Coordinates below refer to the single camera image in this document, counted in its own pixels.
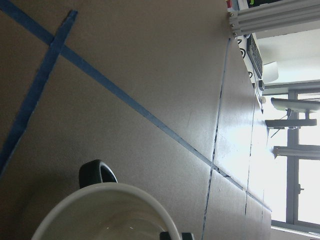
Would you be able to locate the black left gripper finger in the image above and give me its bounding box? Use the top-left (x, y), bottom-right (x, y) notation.
top-left (159, 231), bottom-right (194, 240)

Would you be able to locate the white mug black handle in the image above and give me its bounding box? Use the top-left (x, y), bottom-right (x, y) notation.
top-left (32, 159), bottom-right (179, 240)

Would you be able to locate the office chair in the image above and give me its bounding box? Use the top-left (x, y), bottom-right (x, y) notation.
top-left (264, 96), bottom-right (320, 131)

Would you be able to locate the black keyboard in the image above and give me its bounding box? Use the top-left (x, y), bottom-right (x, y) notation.
top-left (246, 34), bottom-right (263, 79)

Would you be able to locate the aluminium frame rail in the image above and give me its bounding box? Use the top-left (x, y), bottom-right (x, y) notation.
top-left (228, 0), bottom-right (320, 38)

